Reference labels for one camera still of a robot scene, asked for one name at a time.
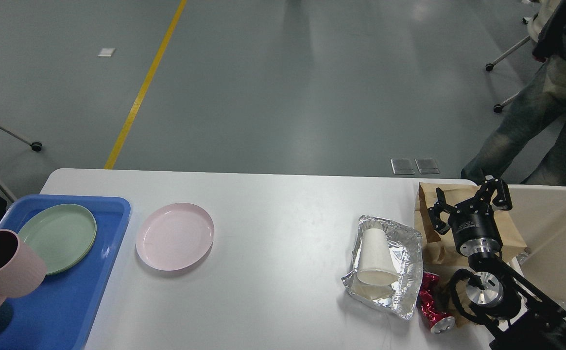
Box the pink plate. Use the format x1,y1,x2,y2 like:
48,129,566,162
135,202,215,272

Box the floor socket plate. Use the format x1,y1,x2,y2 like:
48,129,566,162
414,158,441,175
390,158,415,175

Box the crushed red can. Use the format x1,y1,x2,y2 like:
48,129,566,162
417,271,456,334

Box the office chair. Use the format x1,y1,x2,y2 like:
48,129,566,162
485,0,555,114

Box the green plate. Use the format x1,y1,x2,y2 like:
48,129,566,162
17,204,98,276

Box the pink mug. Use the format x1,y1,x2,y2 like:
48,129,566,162
0,229,47,307

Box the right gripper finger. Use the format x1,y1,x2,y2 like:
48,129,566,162
428,188,458,236
467,175,513,212

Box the beige plastic bin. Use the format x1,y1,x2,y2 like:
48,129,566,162
509,185,566,307

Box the crumpled brown paper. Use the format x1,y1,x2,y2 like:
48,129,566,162
436,280,471,328

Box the person in grey jeans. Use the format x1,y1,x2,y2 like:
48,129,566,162
461,0,566,186

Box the white paper cup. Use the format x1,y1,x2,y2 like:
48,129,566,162
358,228,398,287

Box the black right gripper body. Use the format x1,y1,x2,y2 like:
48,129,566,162
448,209,503,257

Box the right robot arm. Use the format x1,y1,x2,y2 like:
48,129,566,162
428,176,566,350

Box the brown paper bag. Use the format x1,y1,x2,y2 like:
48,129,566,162
414,182,527,266

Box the blue plastic tray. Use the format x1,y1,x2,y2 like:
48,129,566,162
0,194,130,350

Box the floor socket plate left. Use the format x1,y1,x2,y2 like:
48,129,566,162
390,158,415,175

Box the aluminium foil tray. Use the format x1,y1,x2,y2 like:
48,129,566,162
341,215,423,321

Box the floor socket plate right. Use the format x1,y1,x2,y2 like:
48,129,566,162
414,158,441,175

